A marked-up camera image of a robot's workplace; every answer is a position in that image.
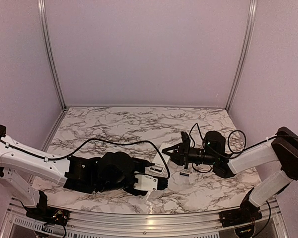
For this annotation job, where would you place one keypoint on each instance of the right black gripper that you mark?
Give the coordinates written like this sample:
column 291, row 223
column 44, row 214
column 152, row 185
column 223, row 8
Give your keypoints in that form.
column 183, row 154

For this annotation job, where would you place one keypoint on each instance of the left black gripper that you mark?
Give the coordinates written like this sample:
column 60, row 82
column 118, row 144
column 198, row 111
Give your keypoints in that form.
column 142, row 163

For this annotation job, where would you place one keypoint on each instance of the white remote control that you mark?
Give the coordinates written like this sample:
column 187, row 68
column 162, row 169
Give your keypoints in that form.
column 158, row 169

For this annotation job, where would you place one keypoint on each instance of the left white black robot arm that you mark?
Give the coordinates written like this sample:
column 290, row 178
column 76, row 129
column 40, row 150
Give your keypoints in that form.
column 113, row 171

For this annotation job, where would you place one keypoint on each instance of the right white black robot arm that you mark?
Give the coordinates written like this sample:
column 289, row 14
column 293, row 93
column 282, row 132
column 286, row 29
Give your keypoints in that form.
column 281, row 148

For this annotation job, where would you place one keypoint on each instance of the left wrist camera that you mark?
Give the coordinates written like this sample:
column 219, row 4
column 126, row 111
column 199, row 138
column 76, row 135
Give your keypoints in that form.
column 155, row 183

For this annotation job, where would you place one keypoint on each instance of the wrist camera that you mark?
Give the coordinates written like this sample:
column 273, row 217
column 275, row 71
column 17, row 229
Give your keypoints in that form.
column 155, row 183
column 186, row 142

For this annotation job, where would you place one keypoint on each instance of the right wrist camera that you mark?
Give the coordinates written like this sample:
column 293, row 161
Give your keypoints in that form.
column 186, row 142

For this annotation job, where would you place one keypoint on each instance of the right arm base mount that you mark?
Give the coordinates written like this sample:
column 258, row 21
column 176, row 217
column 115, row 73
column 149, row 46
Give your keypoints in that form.
column 238, row 216

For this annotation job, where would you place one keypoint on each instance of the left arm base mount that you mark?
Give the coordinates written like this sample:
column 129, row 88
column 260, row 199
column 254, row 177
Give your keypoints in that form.
column 50, row 215

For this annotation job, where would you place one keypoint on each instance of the front aluminium rail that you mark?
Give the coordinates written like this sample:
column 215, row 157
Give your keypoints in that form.
column 85, row 224

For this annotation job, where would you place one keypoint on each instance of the right aluminium frame post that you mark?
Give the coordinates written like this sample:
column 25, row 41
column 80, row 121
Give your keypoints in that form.
column 244, row 52

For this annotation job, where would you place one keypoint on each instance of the aluminium frame post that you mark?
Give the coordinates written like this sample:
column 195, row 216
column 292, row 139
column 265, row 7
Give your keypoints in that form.
column 244, row 52
column 49, row 52

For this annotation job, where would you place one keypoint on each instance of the left aluminium frame post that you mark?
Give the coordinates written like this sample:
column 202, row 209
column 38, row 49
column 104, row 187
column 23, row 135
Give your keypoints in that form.
column 49, row 52

